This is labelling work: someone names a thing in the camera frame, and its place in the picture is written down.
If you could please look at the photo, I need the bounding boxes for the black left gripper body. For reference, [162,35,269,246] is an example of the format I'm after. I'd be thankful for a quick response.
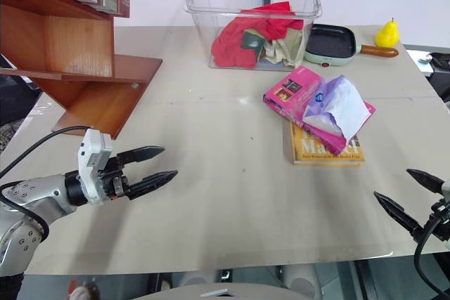
[99,154,133,203]

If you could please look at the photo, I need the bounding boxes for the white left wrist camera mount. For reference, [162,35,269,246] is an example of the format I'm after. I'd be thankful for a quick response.
[77,128,115,207]

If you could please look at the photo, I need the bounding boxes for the white cylinder under table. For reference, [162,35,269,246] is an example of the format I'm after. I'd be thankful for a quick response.
[280,263,323,299]

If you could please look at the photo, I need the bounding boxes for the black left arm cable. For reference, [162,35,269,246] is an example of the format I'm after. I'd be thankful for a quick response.
[0,125,94,245]

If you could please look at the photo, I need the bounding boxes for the yellow pear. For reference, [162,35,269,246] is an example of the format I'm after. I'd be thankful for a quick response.
[374,17,401,48]

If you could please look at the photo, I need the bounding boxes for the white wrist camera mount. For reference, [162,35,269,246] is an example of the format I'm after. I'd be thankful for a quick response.
[77,128,115,207]
[440,179,450,207]

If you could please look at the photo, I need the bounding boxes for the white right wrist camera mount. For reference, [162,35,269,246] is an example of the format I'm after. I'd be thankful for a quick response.
[440,179,450,207]

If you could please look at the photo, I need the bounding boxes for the red and white round object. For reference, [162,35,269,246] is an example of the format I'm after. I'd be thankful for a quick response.
[67,278,102,300]

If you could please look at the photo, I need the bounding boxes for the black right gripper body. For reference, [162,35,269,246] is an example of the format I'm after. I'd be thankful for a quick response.
[419,199,450,243]

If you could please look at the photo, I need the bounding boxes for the dark chair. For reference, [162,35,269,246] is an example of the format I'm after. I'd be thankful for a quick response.
[0,53,44,128]

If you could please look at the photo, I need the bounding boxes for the yellow book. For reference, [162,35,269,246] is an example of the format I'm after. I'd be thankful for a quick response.
[289,122,366,167]

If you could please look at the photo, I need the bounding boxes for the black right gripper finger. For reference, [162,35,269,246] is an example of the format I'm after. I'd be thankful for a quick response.
[373,191,423,244]
[406,168,446,195]

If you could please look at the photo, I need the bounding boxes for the pink book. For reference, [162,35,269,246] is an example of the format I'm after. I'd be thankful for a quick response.
[262,65,377,156]

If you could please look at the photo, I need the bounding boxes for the red cloth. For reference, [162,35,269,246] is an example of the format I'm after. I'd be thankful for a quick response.
[210,1,304,69]

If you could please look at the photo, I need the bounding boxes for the green patterned cloth piece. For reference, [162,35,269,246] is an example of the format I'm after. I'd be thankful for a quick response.
[240,29,265,59]

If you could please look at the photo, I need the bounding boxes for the clear plastic storage bin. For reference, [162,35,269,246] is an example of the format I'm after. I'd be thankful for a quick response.
[185,0,323,70]

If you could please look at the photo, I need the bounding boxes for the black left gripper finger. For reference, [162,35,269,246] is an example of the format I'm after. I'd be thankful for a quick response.
[127,169,179,200]
[116,145,166,165]

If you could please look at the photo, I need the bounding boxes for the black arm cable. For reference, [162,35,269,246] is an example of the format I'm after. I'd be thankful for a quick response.
[0,125,94,245]
[413,217,450,298]

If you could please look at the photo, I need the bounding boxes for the black object beside table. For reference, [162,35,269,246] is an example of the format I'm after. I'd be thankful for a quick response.
[429,51,450,77]

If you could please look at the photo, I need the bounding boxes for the brown wooden bookshelf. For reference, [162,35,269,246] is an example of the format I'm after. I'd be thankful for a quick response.
[0,0,164,140]

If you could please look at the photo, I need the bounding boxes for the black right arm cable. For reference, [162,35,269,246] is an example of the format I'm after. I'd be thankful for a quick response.
[413,217,450,298]

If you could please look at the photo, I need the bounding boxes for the purple tissue pack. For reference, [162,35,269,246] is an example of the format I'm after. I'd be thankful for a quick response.
[301,74,373,141]

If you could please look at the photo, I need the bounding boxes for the green electric frying pan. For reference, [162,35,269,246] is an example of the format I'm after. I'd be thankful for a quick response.
[303,23,400,68]

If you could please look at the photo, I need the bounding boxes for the beige crumpled cloth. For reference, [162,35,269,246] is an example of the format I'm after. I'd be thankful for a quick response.
[260,28,305,68]

